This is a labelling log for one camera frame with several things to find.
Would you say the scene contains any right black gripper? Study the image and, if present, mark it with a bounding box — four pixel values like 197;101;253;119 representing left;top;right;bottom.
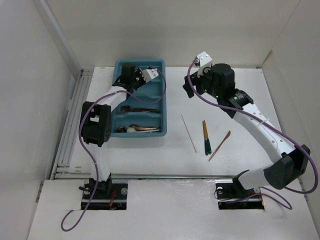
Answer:
182;65;222;100

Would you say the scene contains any copper fork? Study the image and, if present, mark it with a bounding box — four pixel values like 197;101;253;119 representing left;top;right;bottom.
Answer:
119;106;160;114
118;110;161;114

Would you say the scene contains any dark wooden spoon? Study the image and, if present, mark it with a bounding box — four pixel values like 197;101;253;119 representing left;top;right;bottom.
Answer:
130;124;160;129

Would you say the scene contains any white plastic spoon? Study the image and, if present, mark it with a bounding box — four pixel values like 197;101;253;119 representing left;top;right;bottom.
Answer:
126;127;152;133

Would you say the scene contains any silver metal chopstick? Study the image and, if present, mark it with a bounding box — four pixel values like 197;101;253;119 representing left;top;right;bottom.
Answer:
181;114;198;153

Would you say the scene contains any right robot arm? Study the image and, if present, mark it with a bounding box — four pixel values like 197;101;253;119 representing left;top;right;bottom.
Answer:
183;60;310;197

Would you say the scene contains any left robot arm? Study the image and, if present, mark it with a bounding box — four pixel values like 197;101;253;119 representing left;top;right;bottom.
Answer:
78;63;148;199

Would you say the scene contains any blue plastic cutlery tray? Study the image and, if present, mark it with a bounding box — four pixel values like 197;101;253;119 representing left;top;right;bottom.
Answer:
111;58;167;138

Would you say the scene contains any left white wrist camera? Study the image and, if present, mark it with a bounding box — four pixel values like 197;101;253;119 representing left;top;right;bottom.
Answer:
142;68;159;83

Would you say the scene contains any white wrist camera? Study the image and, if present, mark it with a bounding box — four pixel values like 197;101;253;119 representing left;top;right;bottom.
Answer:
142;68;159;83
194;51;213;78

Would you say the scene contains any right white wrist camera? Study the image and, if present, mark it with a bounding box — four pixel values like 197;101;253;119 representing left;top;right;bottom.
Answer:
194;51;213;78

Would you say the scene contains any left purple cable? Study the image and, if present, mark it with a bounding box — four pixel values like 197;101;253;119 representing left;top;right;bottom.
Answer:
61;65;168;231

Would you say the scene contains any purple cable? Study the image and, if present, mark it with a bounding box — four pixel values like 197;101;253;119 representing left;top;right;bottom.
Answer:
61;65;168;231
187;59;316;210

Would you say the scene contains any gold green-handled chopstick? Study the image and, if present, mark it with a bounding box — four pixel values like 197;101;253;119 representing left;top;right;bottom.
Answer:
202;120;209;156
203;120;212;156

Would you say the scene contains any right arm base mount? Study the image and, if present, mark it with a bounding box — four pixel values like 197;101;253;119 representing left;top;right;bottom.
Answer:
214;181;265;210

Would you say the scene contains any aluminium frame rail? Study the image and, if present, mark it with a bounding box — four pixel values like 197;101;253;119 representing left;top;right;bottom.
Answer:
49;68;93;180

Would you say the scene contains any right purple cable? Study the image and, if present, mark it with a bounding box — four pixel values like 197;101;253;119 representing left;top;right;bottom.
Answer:
187;59;316;210

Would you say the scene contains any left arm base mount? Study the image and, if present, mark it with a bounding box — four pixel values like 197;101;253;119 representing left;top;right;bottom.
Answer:
78;177;129;211

